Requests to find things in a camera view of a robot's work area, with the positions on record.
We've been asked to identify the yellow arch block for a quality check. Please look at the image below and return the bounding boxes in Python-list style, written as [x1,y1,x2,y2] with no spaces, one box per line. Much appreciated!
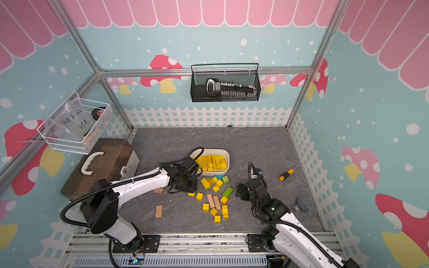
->
[222,205,229,219]

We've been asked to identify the long yellow block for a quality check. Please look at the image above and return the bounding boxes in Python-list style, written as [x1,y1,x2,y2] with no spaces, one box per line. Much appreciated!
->
[200,156,207,172]

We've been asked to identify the small yellow cube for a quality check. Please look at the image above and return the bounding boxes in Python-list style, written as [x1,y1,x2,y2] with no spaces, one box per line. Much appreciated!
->
[220,158,227,170]

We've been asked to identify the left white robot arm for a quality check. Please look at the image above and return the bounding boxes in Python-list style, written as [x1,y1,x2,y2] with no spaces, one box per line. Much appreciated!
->
[60,146,204,268]

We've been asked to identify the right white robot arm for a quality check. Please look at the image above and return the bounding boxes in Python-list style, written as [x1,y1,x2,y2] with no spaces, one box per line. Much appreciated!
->
[236,162,359,268]

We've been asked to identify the yellow upright rectangular block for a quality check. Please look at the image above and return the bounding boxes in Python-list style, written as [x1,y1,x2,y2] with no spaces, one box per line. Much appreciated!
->
[201,179,210,190]

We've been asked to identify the wooden arch block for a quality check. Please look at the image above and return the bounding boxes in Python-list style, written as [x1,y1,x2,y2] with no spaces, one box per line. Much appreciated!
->
[154,188,164,194]

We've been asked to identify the right natural wooden plank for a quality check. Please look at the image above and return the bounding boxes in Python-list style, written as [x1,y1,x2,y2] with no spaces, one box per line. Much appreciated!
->
[213,195,222,211]

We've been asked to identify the natural wooden plank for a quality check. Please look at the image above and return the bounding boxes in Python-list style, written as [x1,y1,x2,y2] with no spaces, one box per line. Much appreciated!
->
[207,194,215,209]
[213,195,222,211]

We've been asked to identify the yellow cube block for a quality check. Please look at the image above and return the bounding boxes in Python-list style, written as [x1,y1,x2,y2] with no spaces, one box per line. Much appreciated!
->
[196,193,204,201]

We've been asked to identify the small grey metal clip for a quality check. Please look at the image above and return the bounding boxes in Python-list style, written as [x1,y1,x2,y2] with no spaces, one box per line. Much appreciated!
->
[292,197,308,212]

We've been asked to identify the white plastic tub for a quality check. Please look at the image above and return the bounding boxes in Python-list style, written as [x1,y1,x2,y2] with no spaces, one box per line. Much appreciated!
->
[191,149,230,176]

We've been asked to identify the left natural wooden plank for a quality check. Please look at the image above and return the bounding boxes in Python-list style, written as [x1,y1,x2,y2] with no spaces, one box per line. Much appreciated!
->
[207,194,215,209]

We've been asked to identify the yellow black screwdriver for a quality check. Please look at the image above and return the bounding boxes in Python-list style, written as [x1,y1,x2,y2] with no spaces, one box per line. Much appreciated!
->
[279,164,300,182]

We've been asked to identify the flat wooden block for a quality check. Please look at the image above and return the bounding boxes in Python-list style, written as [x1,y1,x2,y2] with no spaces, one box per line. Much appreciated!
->
[155,205,163,218]

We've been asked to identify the socket wrench set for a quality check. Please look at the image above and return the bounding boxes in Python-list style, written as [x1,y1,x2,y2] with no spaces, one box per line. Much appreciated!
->
[205,79,258,101]

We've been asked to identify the black tape roll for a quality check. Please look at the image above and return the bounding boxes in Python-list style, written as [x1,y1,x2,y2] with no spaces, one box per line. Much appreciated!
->
[91,107,106,121]

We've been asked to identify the brown toolbox with white handle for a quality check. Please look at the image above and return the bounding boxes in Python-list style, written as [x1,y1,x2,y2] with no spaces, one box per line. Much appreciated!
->
[60,138,140,201]

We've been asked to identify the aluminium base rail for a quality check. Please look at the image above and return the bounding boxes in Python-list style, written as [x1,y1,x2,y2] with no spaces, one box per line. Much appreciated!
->
[66,232,339,268]

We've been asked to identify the black wire mesh basket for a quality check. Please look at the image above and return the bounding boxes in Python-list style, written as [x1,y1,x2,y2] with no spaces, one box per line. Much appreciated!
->
[190,63,261,102]

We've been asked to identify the clear wall-mounted bin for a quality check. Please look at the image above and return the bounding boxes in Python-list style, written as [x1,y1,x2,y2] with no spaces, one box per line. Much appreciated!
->
[37,92,114,155]

